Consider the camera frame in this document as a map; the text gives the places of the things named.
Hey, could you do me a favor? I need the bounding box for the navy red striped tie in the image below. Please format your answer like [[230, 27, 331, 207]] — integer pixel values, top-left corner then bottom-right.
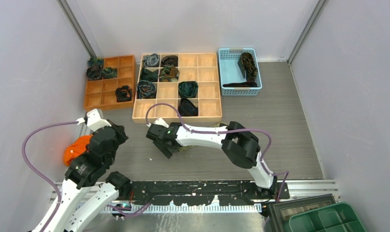
[[222, 81, 257, 87]]

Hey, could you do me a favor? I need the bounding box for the rolled dark green tie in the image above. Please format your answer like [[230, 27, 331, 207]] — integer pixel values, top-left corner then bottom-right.
[[139, 68, 159, 82]]

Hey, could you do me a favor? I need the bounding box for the rolled green orange tie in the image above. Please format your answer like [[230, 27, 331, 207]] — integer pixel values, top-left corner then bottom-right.
[[159, 65, 180, 82]]

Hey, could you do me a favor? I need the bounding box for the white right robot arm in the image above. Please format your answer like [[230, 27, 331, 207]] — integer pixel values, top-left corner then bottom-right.
[[146, 118, 277, 199]]

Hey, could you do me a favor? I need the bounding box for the brown orange patterned tie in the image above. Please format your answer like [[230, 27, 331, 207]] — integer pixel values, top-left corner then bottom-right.
[[238, 52, 258, 82]]

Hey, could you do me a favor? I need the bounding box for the orange cloth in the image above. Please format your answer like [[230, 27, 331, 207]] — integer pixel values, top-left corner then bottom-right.
[[63, 134, 92, 166]]

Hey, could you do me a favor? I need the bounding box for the orange wooden compartment tray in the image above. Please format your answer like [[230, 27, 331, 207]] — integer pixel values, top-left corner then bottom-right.
[[83, 55, 136, 111]]

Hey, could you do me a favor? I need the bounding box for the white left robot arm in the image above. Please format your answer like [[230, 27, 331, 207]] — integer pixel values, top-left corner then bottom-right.
[[34, 109, 132, 232]]

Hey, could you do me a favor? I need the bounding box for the rolled black orange tie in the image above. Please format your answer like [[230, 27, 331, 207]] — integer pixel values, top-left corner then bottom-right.
[[115, 85, 132, 102]]

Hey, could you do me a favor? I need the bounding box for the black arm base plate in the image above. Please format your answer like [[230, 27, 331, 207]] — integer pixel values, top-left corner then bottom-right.
[[116, 180, 290, 206]]

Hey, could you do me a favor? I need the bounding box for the dark framed box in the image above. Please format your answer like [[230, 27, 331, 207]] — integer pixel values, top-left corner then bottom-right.
[[263, 194, 336, 232]]

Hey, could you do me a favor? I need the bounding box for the rolled teal tie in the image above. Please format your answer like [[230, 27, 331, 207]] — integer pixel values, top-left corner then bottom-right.
[[87, 57, 104, 68]]

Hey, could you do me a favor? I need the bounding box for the rolled grey blue tie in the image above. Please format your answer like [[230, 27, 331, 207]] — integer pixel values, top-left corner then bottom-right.
[[142, 53, 160, 68]]

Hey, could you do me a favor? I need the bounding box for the rolled dark navy tie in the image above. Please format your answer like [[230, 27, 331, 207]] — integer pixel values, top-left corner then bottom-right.
[[178, 98, 198, 117]]

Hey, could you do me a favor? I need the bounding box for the green plastic organizer bin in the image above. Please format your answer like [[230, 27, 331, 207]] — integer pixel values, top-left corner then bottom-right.
[[283, 202, 367, 232]]

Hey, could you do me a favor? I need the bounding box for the rolled blue multicolour tie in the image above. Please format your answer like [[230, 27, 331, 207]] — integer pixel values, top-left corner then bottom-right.
[[137, 80, 157, 99]]

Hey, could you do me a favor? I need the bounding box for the rolled green patterned tie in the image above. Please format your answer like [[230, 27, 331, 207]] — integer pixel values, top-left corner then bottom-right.
[[102, 67, 118, 79]]

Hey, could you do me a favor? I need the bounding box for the rolled dark brown tie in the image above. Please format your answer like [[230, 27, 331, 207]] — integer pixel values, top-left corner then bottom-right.
[[161, 55, 179, 67]]

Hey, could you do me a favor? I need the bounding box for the light blue plastic basket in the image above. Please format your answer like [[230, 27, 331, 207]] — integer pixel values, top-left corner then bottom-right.
[[218, 48, 263, 96]]

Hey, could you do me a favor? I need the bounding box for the light wooden compartment tray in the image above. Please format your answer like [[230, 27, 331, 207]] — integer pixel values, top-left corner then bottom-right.
[[132, 53, 223, 124]]

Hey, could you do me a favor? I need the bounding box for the aluminium frame rail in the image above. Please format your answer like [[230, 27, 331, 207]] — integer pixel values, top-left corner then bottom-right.
[[48, 179, 342, 214]]

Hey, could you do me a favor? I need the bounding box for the green floral patterned tie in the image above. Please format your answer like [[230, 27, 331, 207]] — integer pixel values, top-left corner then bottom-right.
[[178, 122, 228, 152]]

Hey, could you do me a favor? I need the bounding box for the rolled dark striped tie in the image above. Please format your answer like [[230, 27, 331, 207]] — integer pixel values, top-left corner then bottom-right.
[[86, 65, 103, 81]]

